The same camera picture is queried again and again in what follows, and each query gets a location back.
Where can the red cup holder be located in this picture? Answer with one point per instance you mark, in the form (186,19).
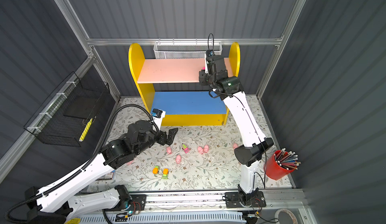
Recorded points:
(272,168)

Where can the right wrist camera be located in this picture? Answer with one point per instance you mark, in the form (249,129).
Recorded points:
(209,61)

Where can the white tape roll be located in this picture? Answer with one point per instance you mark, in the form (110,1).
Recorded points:
(285,216)

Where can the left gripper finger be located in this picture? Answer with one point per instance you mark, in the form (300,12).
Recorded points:
(161,138)
(171,136)

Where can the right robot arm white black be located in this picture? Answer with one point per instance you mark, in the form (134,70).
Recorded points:
(254,141)

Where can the yellow shelf pink blue boards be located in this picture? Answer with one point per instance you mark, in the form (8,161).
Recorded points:
(180,108)

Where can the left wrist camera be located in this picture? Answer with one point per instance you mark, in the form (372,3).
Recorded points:
(158,116)

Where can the marker pen pack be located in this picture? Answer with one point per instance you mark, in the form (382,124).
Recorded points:
(108,176)

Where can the pink truck green striped top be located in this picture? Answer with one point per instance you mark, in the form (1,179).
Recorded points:
(185,148)

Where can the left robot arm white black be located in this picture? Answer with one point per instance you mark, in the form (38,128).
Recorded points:
(60,202)

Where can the black wire basket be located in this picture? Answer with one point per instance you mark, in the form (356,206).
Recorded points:
(62,121)

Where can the pink pig toy pair left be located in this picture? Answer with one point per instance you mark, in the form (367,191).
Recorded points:
(200,150)

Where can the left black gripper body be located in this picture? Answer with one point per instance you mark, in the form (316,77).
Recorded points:
(152,140)

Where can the floral patterned table mat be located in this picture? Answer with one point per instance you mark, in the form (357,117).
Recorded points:
(217,169)

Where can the orange toy car green base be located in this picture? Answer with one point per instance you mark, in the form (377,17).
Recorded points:
(156,170)

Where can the white slotted cable duct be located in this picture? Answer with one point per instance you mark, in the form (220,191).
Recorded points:
(221,217)

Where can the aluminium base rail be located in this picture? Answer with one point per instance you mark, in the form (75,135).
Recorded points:
(219,200)

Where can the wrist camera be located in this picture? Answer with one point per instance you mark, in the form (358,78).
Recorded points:
(209,61)
(158,116)

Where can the pink pig toy lower centre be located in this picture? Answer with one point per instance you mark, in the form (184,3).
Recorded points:
(178,159)

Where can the yellow green marker pen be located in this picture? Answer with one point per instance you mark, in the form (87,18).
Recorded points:
(85,131)

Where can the bundle of coloured pencils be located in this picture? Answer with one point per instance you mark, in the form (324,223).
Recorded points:
(287,160)

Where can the white wire mesh basket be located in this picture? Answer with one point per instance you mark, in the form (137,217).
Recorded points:
(179,51)

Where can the green toy car orange top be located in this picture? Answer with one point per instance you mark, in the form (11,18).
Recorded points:
(165,173)

